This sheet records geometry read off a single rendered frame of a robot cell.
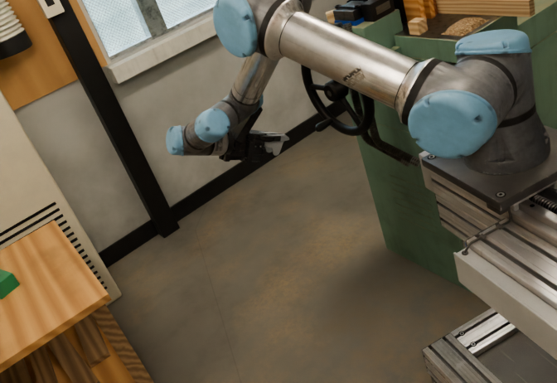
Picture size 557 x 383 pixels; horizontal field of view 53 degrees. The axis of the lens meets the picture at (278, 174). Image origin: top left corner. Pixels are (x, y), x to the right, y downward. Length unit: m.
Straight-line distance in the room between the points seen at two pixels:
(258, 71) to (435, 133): 0.54
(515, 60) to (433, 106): 0.18
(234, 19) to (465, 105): 0.43
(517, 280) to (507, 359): 0.59
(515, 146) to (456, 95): 0.22
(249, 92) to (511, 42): 0.64
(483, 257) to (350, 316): 1.05
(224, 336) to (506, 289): 1.36
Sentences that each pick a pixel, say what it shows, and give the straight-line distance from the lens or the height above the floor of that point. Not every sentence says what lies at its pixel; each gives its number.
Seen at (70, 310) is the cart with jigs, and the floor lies 0.53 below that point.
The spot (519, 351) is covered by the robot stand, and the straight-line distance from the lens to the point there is 1.56.
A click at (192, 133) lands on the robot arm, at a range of 1.37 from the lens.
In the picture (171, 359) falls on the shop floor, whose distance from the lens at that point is 2.17.
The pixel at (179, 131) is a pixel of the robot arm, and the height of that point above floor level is 0.90.
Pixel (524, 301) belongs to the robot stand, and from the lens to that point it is 0.95.
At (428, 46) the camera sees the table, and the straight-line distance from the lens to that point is 1.52.
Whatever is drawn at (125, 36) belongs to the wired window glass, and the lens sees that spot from 2.73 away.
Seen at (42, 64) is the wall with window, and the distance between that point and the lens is 2.54.
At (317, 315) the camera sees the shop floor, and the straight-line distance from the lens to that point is 2.06.
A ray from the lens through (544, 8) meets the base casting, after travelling 1.86.
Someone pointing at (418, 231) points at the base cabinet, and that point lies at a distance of 1.99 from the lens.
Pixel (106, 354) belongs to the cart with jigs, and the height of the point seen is 0.20.
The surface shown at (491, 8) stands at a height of 0.92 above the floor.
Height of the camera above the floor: 1.40
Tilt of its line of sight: 28 degrees down
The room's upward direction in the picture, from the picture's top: 20 degrees counter-clockwise
